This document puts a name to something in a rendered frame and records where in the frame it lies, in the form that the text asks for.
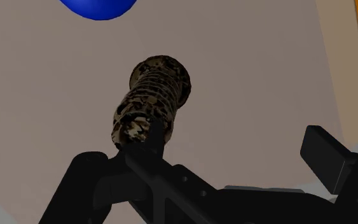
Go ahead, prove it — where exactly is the brown patterned ribbed vase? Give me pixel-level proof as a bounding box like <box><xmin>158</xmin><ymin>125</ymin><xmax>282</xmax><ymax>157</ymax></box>
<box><xmin>111</xmin><ymin>55</ymin><xmax>192</xmax><ymax>150</ymax></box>

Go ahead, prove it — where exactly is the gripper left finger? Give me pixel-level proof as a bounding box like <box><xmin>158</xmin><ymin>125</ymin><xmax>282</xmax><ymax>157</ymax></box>
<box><xmin>38</xmin><ymin>120</ymin><xmax>229</xmax><ymax>224</ymax></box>

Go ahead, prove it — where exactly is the blue round object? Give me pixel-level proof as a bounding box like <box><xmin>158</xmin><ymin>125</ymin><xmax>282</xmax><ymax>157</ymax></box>
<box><xmin>59</xmin><ymin>0</ymin><xmax>138</xmax><ymax>21</ymax></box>

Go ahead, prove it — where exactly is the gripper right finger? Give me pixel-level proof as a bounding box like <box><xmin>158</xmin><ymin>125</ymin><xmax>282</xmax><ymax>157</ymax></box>
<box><xmin>299</xmin><ymin>125</ymin><xmax>358</xmax><ymax>224</ymax></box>

